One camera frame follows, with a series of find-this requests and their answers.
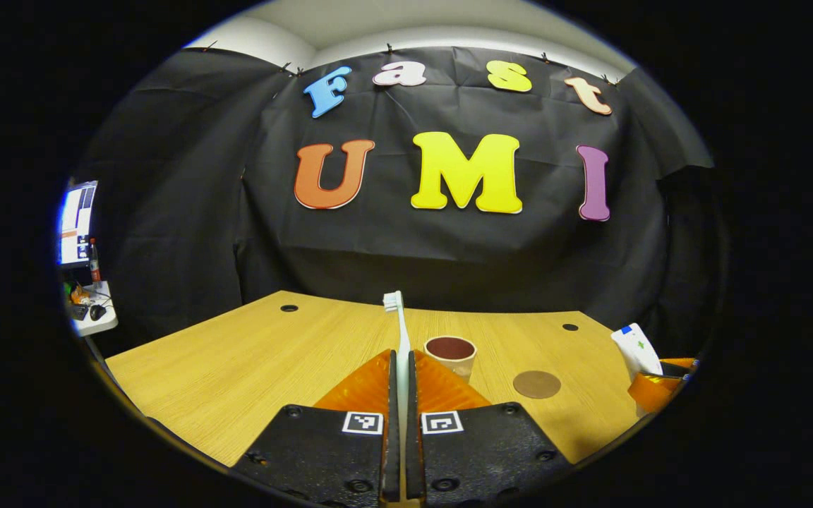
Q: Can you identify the computer monitor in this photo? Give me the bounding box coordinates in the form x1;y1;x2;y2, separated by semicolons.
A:
59;181;99;267

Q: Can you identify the pale green toothbrush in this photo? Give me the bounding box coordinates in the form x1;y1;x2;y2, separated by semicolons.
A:
383;291;413;503

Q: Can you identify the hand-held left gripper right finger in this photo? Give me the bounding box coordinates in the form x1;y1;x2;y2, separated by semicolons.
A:
406;349;573;505

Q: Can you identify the white side table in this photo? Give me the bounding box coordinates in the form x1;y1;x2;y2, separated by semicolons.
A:
64;281;119;338

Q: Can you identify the round brown coaster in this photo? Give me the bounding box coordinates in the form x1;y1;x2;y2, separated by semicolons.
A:
512;370;562;400

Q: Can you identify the beige cup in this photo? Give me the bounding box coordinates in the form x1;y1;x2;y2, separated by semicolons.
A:
424;336;478;384

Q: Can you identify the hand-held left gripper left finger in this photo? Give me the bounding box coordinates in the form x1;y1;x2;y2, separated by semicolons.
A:
230;349;402;505

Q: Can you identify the black backdrop cloth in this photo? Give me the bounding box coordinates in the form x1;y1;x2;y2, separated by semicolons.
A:
71;46;728;353

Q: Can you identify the white toothpaste tube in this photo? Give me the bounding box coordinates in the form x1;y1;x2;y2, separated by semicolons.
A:
610;323;663;382

